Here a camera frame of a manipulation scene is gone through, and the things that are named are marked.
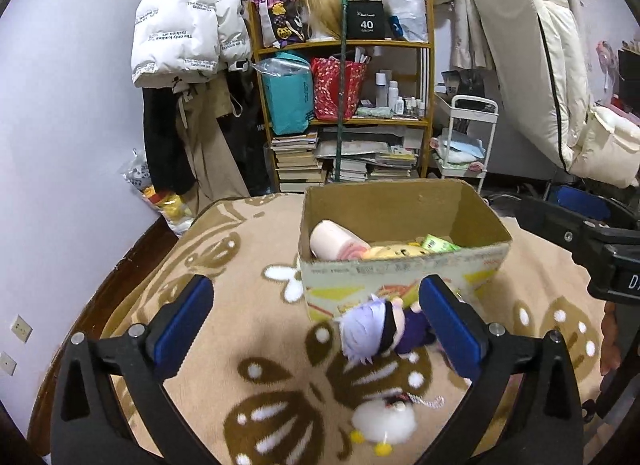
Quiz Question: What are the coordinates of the green pole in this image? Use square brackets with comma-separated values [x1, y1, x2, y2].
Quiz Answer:
[334, 0, 348, 183]

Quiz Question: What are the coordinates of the black box with 40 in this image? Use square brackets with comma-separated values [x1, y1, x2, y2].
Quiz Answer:
[346, 0, 385, 40]

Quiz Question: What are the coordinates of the yellow plush toy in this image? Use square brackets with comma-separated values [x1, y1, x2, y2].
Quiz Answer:
[360, 243, 428, 260]

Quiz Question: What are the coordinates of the white rolling cart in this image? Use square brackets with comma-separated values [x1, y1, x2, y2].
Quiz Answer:
[432, 93, 499, 194]

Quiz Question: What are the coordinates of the pink roll plush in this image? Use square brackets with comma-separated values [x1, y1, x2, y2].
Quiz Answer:
[309, 220, 371, 261]

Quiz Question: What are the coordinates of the wooden shelf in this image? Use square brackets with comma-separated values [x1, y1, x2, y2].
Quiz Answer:
[247, 0, 435, 178]

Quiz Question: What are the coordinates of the blonde wig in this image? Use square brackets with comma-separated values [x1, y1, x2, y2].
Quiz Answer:
[298, 0, 343, 41]

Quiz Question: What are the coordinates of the beige patterned blanket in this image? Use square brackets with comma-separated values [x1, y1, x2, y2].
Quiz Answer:
[102, 194, 604, 464]

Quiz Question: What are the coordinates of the white fluffy duck plush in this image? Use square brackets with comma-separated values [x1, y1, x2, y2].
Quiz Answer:
[349, 393, 445, 457]

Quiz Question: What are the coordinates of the red gift bag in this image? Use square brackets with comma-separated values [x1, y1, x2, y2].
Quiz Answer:
[311, 56, 368, 122]

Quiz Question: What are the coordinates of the pink bear plush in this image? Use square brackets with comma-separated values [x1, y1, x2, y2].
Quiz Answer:
[444, 334, 520, 422]

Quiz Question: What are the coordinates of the green tissue pack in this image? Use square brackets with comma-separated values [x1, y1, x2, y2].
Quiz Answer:
[421, 235, 461, 254]

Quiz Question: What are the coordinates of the stack of books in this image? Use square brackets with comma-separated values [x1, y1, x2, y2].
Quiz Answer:
[270, 131, 326, 193]

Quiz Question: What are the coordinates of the white puffer jacket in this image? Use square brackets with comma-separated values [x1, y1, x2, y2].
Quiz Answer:
[131, 0, 250, 89]

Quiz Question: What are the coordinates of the black pink patterned bag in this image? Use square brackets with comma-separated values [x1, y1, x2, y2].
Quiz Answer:
[252, 0, 306, 49]

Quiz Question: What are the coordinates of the white-haired plush doll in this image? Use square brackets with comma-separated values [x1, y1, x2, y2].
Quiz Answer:
[337, 297, 437, 363]

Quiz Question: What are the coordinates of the wall outlet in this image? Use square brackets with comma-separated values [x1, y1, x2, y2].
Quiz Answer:
[11, 315, 32, 344]

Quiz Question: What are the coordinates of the beige trench coat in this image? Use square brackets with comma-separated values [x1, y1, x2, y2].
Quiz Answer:
[176, 74, 250, 216]

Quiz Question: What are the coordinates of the cardboard box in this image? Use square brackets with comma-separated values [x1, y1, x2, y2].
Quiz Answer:
[298, 179, 512, 321]

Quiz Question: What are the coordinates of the teal bag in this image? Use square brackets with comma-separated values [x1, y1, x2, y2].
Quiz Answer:
[255, 52, 314, 136]

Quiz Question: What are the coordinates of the cream reclining chair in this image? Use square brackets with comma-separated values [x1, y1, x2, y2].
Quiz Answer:
[472, 0, 639, 188]

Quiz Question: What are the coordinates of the person's right hand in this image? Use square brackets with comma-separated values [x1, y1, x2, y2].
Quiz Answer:
[600, 301, 622, 376]

